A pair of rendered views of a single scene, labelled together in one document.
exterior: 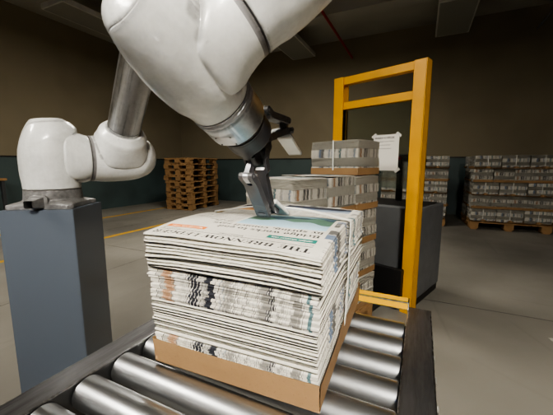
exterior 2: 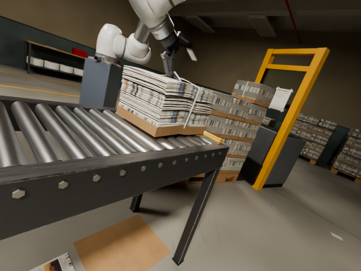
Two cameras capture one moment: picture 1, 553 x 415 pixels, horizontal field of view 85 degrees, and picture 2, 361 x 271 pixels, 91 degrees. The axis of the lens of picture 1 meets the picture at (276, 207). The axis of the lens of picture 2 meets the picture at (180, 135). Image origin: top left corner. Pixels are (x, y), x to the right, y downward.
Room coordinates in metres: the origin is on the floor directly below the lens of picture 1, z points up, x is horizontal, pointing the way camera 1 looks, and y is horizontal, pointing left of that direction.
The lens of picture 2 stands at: (-0.26, -0.28, 1.02)
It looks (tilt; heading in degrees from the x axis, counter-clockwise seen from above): 16 degrees down; 12
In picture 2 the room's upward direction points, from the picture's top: 18 degrees clockwise
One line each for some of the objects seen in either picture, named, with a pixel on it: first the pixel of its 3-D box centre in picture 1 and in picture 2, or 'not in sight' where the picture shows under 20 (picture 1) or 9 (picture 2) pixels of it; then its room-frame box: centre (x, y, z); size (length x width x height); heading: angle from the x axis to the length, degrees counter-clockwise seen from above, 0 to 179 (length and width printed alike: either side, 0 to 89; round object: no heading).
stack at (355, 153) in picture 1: (342, 232); (236, 133); (2.14, -0.48, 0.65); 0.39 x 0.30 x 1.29; 45
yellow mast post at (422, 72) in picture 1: (415, 193); (286, 126); (2.21, -1.02, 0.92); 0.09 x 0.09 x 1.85; 45
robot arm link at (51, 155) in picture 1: (53, 153); (110, 41); (0.97, 0.71, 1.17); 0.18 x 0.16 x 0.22; 133
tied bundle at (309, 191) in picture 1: (285, 197); (209, 101); (1.72, -0.05, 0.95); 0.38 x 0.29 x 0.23; 44
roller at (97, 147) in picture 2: not in sight; (81, 130); (0.22, 0.16, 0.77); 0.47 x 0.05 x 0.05; 64
